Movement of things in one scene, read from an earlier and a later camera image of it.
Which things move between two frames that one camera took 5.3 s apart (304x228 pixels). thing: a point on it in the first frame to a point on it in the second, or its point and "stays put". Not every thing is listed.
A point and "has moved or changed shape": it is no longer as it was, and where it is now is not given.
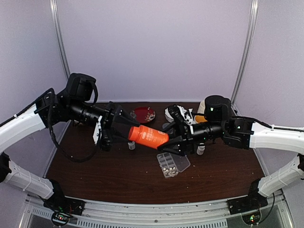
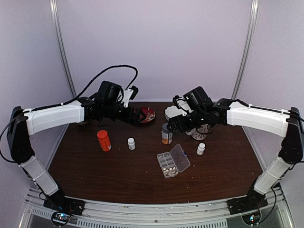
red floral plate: (143, 114) stays put
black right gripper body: (184, 131) to (188, 125)
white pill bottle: (200, 148) stays put
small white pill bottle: (131, 145) stays put
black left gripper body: (109, 116) to (124, 117)
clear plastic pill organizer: (172, 164) stays put
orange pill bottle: (147, 137) has moved or changed shape
